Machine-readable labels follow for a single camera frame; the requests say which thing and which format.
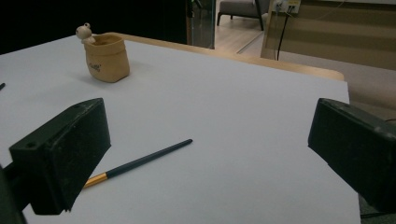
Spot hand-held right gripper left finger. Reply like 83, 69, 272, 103
8, 97, 112, 217

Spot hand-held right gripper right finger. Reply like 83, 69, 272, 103
307, 97, 396, 215

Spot brushes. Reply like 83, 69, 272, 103
83, 138, 193, 189

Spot tan pen holder with bear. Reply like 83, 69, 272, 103
75, 22, 131, 84

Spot wooden table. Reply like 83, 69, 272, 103
106, 32, 346, 82

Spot white table cover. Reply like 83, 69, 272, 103
0, 35, 362, 224

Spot grey armchair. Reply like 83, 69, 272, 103
217, 0, 271, 32

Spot glass door panel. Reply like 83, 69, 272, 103
186, 0, 217, 50

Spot black wall cable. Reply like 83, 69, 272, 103
276, 6, 295, 62

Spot wall power socket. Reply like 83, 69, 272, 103
274, 0, 302, 14

